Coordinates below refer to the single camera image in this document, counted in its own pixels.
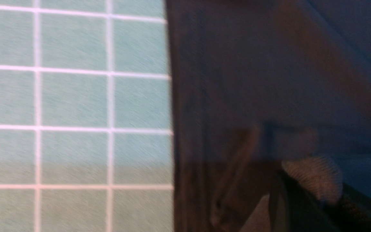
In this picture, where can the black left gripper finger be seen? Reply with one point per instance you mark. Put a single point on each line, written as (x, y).
(293, 209)

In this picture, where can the dark gray long-sleeved shirt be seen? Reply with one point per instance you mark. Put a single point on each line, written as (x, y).
(261, 86)

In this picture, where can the teal grid-pattern tablecloth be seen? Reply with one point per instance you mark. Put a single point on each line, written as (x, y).
(85, 124)

